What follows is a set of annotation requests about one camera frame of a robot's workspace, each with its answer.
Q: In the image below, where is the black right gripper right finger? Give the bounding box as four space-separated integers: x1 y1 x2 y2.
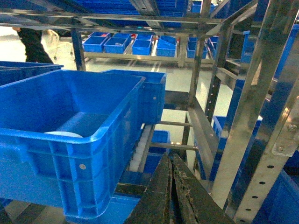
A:
172 154 234 224

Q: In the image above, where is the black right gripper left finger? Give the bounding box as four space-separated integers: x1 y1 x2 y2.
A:
124 153 172 224

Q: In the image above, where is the light blue round tray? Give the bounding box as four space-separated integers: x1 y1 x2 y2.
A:
45 131 83 138

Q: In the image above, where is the stainless steel shelf rack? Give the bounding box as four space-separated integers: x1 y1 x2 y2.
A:
0 0 299 224

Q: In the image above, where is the large blue crate on shelf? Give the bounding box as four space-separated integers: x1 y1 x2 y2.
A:
0 70 145 223

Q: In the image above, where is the blue crate left on shelf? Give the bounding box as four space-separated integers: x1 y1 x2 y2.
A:
0 61 64 86

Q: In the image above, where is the person in dark clothes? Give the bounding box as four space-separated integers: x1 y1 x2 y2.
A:
12 27 53 64

